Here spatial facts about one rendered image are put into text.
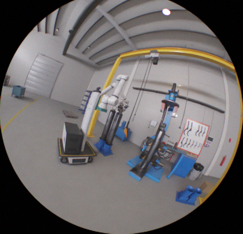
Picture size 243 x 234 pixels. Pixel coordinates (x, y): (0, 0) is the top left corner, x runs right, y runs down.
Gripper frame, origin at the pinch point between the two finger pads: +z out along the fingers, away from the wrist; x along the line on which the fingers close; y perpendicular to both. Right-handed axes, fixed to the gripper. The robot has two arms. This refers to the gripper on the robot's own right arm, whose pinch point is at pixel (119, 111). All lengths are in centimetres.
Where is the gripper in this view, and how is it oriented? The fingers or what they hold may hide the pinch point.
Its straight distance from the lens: 201.5
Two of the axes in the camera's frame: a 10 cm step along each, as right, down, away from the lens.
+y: -6.6, 1.9, -7.2
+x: 7.2, 4.0, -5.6
